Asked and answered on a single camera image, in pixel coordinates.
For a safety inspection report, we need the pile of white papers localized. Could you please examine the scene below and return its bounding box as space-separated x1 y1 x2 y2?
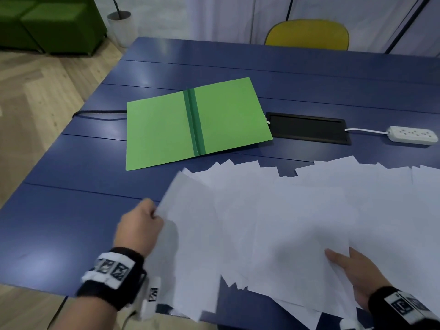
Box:
144 155 440 330

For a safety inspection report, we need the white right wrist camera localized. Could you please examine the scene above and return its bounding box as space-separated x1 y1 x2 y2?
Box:
338 319 374 330

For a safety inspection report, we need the black wrist strap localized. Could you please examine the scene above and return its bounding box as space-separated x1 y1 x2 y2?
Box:
76 247 148 312
368 286 440 330

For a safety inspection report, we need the thick black partition post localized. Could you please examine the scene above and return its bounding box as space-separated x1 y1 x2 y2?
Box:
384 0 435 55

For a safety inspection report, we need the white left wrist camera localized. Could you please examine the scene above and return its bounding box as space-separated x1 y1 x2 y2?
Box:
132 276 162 322

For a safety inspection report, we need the green sofa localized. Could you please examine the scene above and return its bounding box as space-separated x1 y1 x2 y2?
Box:
0 0 108 56

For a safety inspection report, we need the thin black cable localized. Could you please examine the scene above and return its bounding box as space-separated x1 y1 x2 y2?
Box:
55 296 69 320

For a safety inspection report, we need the black right wrist strap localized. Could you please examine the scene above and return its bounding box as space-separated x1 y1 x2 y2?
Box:
368 286 440 330

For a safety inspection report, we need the person's left hand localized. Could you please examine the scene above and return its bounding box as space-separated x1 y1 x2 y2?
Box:
112 198 165 258

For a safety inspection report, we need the black left wrist strap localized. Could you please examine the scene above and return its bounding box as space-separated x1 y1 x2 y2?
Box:
76 247 148 312

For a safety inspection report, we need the white power strip cable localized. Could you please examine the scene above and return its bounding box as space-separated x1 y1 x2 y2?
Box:
345 127 389 135

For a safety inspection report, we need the white curtain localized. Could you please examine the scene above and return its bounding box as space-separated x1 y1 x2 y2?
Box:
184 0 440 57

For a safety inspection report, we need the green folder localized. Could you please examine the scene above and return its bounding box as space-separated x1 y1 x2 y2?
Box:
125 77 274 171

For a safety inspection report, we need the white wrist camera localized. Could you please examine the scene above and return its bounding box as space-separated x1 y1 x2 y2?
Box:
338 319 374 330
132 276 162 322

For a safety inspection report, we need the black table cable hatch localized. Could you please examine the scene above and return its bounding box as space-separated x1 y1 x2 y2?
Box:
265 111 352 146

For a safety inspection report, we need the white plant pot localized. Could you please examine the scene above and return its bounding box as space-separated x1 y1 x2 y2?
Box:
107 11 138 49

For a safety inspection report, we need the white power strip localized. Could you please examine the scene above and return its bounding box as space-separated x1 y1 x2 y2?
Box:
386 125 439 146

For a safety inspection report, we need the thick black cable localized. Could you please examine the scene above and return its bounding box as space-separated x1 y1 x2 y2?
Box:
72 110 128 121

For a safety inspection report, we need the yellow chair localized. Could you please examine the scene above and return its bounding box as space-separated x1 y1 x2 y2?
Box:
264 19 350 51

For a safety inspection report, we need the person's right hand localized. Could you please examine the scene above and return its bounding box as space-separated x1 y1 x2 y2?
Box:
324 246 392 310

